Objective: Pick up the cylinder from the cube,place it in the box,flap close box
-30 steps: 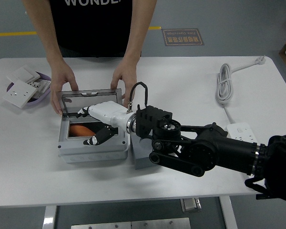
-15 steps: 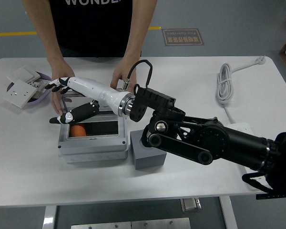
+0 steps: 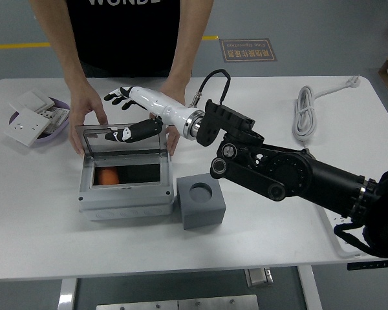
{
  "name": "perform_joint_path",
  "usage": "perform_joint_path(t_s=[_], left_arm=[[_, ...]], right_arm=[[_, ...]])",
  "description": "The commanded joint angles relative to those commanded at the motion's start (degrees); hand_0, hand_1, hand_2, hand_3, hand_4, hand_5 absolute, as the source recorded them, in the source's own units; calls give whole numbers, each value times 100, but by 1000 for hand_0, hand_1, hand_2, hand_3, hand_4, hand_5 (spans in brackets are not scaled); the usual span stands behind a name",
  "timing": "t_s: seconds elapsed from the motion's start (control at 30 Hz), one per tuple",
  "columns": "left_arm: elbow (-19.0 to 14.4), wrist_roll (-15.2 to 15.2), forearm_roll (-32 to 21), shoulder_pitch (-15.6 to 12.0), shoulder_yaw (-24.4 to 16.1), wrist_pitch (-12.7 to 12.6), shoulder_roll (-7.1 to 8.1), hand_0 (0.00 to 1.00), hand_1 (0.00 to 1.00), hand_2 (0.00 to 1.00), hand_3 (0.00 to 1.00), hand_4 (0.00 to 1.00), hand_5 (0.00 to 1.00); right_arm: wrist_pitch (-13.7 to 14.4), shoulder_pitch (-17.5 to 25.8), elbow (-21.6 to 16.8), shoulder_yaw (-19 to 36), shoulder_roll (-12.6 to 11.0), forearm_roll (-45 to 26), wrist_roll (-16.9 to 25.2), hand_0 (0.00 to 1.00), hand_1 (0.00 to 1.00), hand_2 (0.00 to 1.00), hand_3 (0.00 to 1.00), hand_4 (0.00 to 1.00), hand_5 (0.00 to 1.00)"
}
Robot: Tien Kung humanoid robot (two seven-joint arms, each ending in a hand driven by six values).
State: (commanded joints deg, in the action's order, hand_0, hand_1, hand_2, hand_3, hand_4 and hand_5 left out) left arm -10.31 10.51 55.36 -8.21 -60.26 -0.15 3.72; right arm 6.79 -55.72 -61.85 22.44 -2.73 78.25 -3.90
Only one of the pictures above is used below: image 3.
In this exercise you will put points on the brown floor sign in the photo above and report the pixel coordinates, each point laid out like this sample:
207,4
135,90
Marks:
248,50

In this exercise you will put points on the grey junction box clear lid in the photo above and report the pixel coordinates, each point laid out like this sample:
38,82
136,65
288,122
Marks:
126,197

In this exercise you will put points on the white power strip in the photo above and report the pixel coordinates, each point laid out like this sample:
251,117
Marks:
330,223

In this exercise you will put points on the grey under-table bracket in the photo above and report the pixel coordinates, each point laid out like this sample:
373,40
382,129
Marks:
258,277

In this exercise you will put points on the white table leg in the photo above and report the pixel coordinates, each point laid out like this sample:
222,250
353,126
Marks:
67,295
310,290

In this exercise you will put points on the person's right hand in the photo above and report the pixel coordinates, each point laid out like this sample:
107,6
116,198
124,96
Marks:
84,103

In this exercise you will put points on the person's left forearm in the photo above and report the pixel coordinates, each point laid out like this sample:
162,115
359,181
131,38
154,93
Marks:
190,42

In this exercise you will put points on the grey cube with round hole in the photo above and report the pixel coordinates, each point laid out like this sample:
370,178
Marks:
203,217

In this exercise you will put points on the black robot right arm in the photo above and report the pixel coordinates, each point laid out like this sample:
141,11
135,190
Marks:
294,174

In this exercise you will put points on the white printed socket panel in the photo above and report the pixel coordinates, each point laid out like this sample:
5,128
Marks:
56,117

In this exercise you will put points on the orange cylinder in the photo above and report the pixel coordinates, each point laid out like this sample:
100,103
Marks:
108,176

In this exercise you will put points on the person's left hand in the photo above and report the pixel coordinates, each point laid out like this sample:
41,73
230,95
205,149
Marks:
176,95

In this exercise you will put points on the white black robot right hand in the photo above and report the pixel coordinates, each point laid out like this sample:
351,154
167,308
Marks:
168,109

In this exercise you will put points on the person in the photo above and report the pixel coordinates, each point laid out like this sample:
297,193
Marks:
126,38

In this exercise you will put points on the white socket plate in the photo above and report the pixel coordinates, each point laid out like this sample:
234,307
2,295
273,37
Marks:
26,127

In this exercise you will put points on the grey metal base plate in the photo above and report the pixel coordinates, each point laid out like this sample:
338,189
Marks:
218,303
137,306

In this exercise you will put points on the purple tray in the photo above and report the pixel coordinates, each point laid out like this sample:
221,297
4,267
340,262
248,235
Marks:
60,131

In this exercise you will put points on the white switch plate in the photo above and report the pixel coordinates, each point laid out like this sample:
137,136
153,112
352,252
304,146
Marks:
32,100

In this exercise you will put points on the person's right forearm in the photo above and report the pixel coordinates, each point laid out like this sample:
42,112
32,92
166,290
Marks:
58,42

